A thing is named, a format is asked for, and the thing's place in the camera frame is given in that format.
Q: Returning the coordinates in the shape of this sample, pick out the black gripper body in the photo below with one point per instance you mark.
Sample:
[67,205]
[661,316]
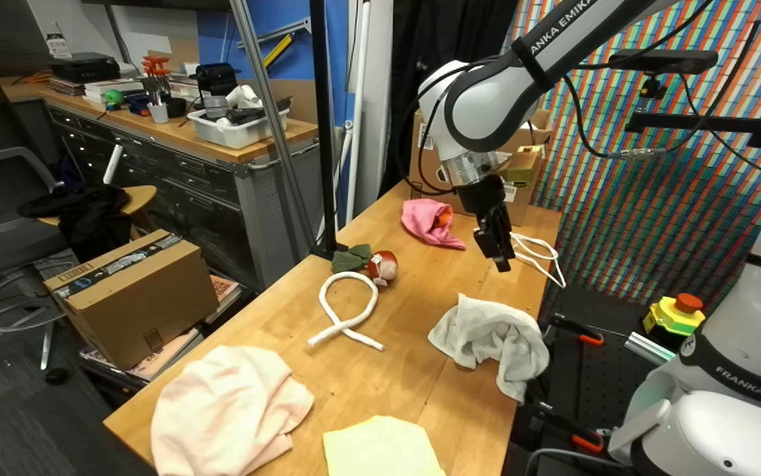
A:
[488,205]

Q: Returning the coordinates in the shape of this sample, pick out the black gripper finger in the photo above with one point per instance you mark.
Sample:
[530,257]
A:
[491,246]
[505,251]

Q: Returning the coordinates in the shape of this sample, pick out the pink cloth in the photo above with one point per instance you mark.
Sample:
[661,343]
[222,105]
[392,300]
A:
[431,224]

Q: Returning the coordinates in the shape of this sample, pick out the white cloth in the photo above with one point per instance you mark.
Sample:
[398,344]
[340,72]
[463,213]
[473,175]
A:
[477,332]

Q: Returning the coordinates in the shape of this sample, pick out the yellow-green microfiber cloth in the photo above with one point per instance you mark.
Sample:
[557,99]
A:
[381,444]

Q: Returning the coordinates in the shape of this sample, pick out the light pink garment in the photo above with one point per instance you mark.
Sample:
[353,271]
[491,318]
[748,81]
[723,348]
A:
[228,414]

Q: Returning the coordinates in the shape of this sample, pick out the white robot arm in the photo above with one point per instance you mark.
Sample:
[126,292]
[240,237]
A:
[697,414]

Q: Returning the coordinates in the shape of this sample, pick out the cardboard box on table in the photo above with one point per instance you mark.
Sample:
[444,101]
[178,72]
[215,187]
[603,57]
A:
[427,175]

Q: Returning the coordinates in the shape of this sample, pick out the red orange round object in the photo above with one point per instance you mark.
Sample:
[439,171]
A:
[381,269]

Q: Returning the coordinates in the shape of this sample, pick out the dark green cloth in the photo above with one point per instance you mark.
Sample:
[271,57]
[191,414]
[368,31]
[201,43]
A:
[353,261]

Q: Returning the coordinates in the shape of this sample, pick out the yellow red emergency button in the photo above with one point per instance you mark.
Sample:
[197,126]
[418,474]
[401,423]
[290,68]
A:
[681,312]

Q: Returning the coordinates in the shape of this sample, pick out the silver diagonal tripod leg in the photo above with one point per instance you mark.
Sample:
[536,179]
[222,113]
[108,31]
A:
[249,40]

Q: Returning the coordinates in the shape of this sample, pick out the wooden workbench with drawers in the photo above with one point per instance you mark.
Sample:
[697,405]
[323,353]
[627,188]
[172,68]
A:
[249,213]

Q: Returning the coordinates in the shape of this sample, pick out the black vertical pole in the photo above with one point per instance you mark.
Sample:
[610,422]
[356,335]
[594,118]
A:
[329,241]

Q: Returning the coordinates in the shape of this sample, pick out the white plastic bin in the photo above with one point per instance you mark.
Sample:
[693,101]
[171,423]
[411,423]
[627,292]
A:
[230,135]

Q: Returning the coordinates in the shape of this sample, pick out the round wooden stool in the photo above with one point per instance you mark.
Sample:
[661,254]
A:
[139,199]

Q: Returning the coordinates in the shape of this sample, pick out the cardboard box on floor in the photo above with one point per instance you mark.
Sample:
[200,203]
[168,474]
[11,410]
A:
[134,300]

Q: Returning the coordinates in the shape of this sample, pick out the black garment on stool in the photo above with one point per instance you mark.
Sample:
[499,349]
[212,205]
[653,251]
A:
[92,218]

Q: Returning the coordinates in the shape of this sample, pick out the grey office chair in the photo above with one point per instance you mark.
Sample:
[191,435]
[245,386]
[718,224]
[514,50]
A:
[26,302]

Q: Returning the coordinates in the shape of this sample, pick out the black camera on mount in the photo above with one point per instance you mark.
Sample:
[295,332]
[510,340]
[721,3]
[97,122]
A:
[664,61]

